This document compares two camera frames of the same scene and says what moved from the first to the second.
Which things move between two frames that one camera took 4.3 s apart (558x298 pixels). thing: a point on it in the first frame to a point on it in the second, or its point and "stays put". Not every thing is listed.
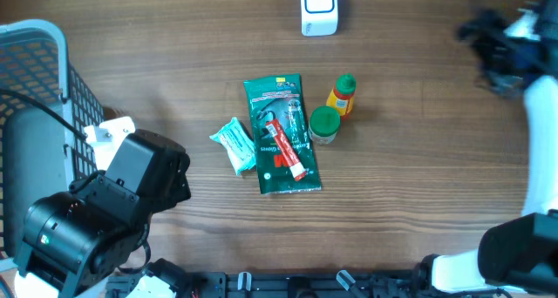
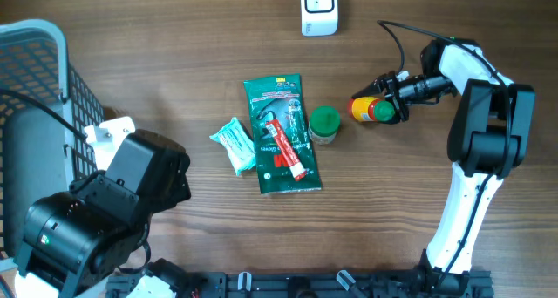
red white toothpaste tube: (293, 162) stays put
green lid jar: (324, 123) stays put
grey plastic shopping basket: (46, 108) stays put
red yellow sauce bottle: (343, 96) to (367, 108)
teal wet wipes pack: (238, 145) stays put
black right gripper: (518, 80) to (377, 84)
